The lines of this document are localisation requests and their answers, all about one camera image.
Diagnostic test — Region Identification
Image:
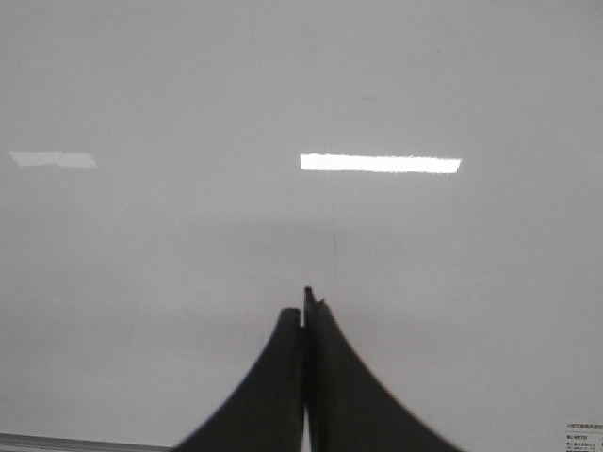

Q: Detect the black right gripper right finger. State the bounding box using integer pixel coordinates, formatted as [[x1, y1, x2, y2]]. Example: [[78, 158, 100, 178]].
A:
[[304, 286, 459, 451]]

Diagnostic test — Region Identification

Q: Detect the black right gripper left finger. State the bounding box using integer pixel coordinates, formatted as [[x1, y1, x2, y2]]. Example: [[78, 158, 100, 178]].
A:
[[174, 308, 305, 451]]

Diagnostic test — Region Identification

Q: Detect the white printed label sticker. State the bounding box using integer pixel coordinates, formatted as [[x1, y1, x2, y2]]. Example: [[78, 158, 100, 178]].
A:
[[564, 423, 603, 452]]

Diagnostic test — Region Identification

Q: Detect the white whiteboard with aluminium frame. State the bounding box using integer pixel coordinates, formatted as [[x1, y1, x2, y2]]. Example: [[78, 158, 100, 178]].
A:
[[1, 1, 602, 451]]

